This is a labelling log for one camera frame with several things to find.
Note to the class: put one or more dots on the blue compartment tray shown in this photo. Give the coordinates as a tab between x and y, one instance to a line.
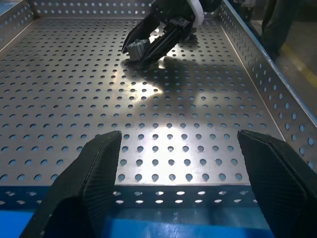
173	229

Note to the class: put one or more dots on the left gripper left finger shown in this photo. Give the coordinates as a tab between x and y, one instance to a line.
81	188

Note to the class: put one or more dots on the perforated metal tray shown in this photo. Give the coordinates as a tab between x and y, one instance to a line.
74	74

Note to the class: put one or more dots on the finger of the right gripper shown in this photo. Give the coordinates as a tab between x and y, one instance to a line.
166	42
143	28

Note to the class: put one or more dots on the dark trouser leg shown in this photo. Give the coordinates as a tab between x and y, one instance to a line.
275	24

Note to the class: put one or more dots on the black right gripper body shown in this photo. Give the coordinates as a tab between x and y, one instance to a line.
173	12

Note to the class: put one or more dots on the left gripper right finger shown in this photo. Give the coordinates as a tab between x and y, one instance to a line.
284	183

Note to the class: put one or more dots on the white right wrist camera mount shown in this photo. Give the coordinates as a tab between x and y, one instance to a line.
199	13

